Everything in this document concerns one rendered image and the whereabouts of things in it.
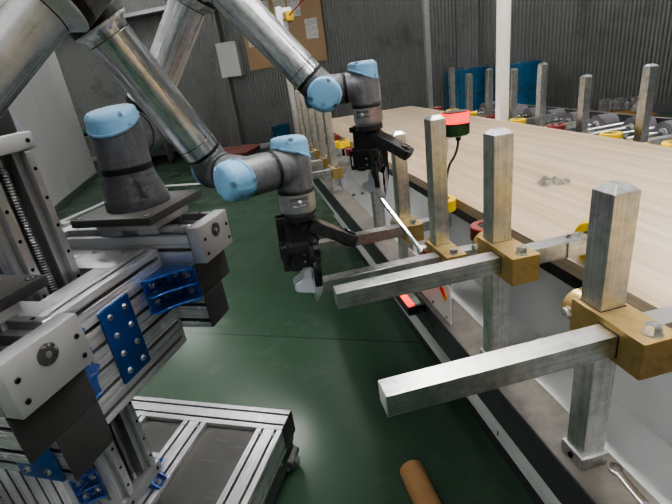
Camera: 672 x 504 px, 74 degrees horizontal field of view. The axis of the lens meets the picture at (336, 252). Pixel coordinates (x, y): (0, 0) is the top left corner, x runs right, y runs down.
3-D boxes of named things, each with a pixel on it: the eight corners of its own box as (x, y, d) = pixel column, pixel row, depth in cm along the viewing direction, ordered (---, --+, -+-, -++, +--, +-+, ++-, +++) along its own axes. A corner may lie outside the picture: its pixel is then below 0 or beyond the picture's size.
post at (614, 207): (578, 492, 68) (615, 188, 49) (563, 473, 71) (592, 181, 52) (598, 485, 68) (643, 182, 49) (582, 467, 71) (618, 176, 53)
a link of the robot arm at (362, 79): (343, 63, 114) (375, 58, 113) (348, 107, 118) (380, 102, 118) (343, 63, 107) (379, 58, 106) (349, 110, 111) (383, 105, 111)
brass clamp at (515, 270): (509, 287, 73) (509, 260, 71) (469, 257, 85) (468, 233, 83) (542, 280, 74) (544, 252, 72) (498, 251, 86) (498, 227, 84)
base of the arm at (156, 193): (92, 215, 106) (77, 174, 102) (133, 196, 119) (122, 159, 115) (145, 212, 101) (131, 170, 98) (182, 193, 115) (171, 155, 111)
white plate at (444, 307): (449, 325, 103) (448, 288, 99) (409, 279, 127) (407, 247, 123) (452, 325, 103) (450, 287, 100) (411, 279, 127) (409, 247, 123)
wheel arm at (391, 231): (304, 259, 121) (301, 245, 120) (302, 255, 124) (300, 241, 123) (451, 229, 128) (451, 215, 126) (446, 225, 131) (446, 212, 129)
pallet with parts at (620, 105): (640, 115, 651) (643, 94, 639) (659, 123, 586) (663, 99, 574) (560, 122, 681) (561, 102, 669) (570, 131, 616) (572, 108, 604)
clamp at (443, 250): (447, 278, 100) (446, 258, 98) (423, 256, 112) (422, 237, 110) (470, 273, 100) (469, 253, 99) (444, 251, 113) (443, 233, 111)
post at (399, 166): (405, 290, 137) (393, 132, 118) (401, 285, 140) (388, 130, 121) (416, 287, 137) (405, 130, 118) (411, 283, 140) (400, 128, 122)
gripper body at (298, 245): (281, 261, 99) (273, 210, 95) (319, 255, 101) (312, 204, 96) (285, 275, 92) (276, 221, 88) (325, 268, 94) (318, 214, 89)
